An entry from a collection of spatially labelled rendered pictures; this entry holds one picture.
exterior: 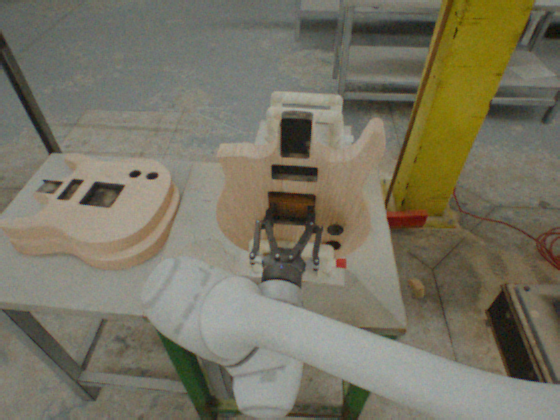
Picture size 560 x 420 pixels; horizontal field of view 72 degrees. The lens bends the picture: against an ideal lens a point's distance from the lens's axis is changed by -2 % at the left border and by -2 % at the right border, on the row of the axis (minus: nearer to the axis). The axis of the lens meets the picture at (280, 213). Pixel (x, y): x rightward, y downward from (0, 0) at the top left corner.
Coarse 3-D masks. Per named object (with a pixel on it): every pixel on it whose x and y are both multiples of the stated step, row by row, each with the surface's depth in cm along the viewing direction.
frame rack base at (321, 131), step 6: (264, 126) 114; (318, 126) 114; (324, 126) 114; (348, 126) 114; (258, 132) 112; (318, 132) 112; (324, 132) 112; (348, 132) 112; (258, 138) 110; (318, 138) 110; (324, 138) 110; (258, 144) 108; (324, 144) 108; (342, 144) 108; (348, 144) 108
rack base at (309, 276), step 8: (240, 256) 101; (240, 264) 99; (240, 272) 98; (248, 272) 98; (304, 272) 98; (312, 272) 98; (336, 272) 98; (304, 280) 96; (312, 280) 96; (320, 280) 96; (328, 280) 96; (336, 280) 96
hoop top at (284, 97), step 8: (272, 96) 107; (280, 96) 106; (288, 96) 106; (296, 96) 106; (304, 96) 105; (312, 96) 105; (320, 96) 105; (328, 96) 105; (336, 96) 105; (304, 104) 107; (312, 104) 106; (320, 104) 106; (328, 104) 106
